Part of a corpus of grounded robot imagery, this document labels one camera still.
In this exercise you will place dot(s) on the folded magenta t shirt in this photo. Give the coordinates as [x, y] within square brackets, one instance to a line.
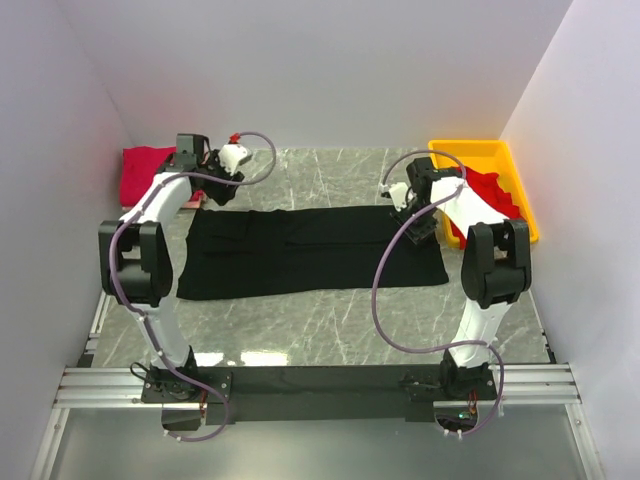
[139, 165]

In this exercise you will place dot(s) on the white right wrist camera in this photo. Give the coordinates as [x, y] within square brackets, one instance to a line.
[399, 193]

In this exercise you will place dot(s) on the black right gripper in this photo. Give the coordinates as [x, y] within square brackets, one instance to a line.
[416, 234]

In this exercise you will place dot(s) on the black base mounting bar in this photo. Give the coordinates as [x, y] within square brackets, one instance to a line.
[298, 393]

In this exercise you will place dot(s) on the red t shirt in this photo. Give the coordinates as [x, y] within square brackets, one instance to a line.
[486, 186]

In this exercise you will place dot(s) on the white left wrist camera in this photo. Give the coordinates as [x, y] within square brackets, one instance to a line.
[232, 156]

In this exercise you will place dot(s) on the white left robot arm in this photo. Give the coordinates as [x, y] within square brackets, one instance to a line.
[135, 263]

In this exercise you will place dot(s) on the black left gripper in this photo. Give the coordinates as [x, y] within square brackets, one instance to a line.
[223, 194]

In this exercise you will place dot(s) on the aluminium frame rail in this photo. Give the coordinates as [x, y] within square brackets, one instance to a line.
[111, 388]

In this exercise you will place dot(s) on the black t shirt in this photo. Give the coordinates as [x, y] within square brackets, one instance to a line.
[235, 255]

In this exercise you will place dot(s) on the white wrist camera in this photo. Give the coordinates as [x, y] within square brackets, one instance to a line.
[399, 193]
[232, 156]

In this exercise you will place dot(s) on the yellow plastic bin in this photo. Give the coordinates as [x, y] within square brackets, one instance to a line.
[492, 157]

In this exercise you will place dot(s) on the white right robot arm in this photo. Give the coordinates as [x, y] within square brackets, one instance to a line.
[496, 265]

